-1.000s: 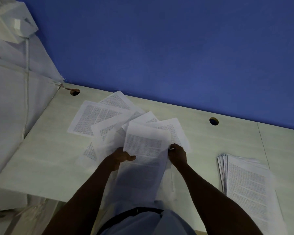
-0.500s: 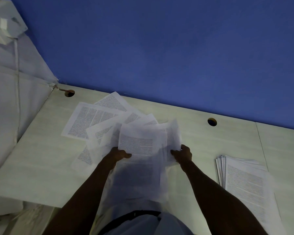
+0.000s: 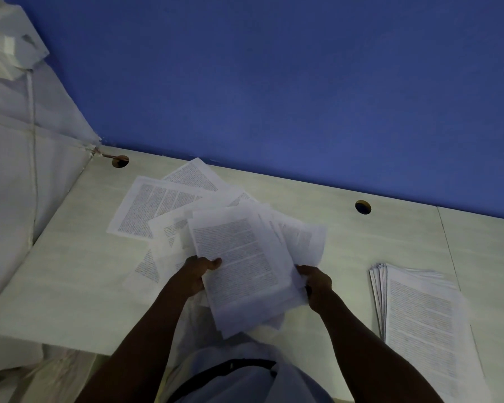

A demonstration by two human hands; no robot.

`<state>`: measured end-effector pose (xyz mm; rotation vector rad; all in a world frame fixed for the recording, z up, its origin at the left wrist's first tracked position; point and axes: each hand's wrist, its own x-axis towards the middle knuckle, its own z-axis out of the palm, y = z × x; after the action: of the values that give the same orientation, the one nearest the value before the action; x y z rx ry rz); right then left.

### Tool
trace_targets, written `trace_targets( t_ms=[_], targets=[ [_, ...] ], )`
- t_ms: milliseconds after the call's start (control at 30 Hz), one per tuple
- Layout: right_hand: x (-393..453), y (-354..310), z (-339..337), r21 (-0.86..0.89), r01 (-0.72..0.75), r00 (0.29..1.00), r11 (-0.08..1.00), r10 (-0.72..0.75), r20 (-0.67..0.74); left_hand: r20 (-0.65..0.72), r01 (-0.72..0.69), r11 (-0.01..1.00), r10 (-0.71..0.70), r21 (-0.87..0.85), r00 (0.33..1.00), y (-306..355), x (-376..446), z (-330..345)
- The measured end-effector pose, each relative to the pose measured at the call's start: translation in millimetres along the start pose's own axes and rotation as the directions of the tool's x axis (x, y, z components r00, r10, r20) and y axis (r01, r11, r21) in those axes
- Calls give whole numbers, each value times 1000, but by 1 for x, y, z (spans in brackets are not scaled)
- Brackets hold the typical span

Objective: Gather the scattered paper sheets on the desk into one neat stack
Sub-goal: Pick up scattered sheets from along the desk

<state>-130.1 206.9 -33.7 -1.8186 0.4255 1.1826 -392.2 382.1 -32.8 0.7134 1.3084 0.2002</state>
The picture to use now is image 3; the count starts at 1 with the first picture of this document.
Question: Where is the person's left hand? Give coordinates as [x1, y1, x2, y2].
[174, 255, 223, 298]

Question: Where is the person's right hand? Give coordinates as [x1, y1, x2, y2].
[296, 265, 333, 313]

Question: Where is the printed paper bundle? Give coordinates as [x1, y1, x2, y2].
[186, 205, 328, 340]

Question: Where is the spread of printed papers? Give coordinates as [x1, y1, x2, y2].
[106, 158, 328, 297]

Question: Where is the neat stack of printed sheets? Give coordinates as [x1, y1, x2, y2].
[368, 262, 492, 403]

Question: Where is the person's right forearm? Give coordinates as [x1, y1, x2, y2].
[315, 293, 444, 403]

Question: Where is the person's left forearm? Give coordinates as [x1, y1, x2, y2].
[75, 280, 202, 403]

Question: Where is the white shirt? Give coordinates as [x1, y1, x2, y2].
[159, 346, 335, 403]

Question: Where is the white plug adapter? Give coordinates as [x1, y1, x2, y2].
[0, 33, 50, 80]

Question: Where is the black strap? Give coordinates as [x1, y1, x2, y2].
[167, 358, 278, 403]

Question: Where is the white cable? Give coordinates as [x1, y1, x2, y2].
[25, 69, 43, 248]

